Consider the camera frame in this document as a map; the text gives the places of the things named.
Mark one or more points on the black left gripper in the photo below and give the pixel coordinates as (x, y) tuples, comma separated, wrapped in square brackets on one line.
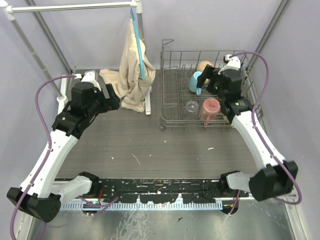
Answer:
[(110, 97)]

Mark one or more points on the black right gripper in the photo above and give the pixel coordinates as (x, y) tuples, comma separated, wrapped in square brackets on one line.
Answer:
[(208, 73)]

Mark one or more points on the light blue mug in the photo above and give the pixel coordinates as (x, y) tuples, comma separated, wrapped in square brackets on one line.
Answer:
[(192, 86)]

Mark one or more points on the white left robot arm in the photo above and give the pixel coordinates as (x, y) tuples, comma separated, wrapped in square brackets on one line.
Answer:
[(37, 196)]

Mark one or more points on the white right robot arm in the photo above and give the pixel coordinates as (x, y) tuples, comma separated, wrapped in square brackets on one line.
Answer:
[(275, 175)]

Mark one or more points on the white metal clothes rack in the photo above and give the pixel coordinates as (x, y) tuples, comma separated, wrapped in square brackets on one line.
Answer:
[(101, 20)]

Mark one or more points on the beige round mug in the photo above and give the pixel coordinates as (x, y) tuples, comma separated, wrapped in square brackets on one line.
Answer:
[(201, 65)]

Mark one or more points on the beige cloth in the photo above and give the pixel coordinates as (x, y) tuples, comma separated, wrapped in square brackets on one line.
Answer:
[(127, 82)]

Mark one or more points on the clear glass cup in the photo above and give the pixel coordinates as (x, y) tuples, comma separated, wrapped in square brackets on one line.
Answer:
[(191, 110)]

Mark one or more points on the blue clothes hanger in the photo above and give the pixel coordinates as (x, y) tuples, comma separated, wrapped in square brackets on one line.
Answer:
[(137, 38)]

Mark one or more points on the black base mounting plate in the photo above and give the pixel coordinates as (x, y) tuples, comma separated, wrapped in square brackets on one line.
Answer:
[(160, 191)]

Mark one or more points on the slotted cable duct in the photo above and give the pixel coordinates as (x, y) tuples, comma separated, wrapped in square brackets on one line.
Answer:
[(178, 205)]

